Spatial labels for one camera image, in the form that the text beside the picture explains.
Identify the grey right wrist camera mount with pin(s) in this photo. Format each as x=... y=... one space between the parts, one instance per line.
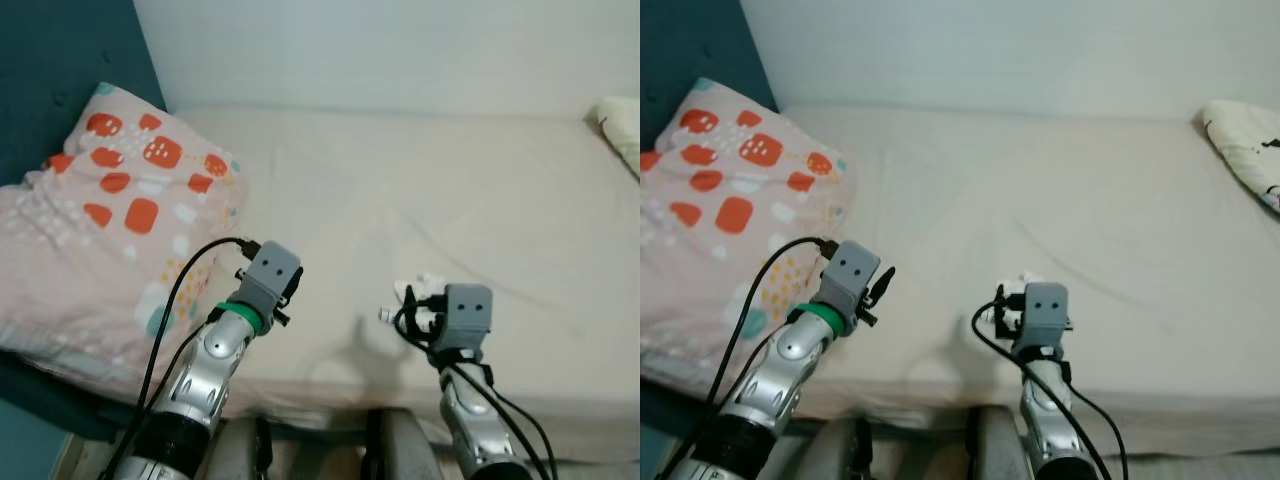
x=468 y=310
x=1045 y=310

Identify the cream bed mattress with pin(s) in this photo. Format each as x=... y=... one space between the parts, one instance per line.
x=1050 y=200
x=450 y=200

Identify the cream cartoon print blanket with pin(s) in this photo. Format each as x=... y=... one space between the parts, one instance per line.
x=1245 y=150
x=625 y=130

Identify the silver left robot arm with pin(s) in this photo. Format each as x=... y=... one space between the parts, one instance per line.
x=200 y=370
x=790 y=370

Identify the grey right robot leg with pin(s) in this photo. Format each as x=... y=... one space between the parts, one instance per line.
x=400 y=450
x=1000 y=450

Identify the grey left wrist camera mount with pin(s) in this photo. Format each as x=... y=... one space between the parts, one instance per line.
x=852 y=270
x=270 y=270

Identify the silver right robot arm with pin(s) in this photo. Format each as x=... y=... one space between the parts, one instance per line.
x=470 y=410
x=1045 y=410

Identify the teal padded headboard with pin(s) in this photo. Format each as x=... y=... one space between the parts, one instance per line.
x=690 y=50
x=60 y=60

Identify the white tissue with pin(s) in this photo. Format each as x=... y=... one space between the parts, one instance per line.
x=428 y=282

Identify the pink orange patterned pillow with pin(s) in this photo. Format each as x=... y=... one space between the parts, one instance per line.
x=720 y=250
x=100 y=240

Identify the dark teal bed frame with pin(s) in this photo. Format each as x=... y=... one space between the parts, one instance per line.
x=660 y=420
x=50 y=400

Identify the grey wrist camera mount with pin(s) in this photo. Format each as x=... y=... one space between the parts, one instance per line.
x=852 y=270
x=270 y=270
x=468 y=310
x=1045 y=310

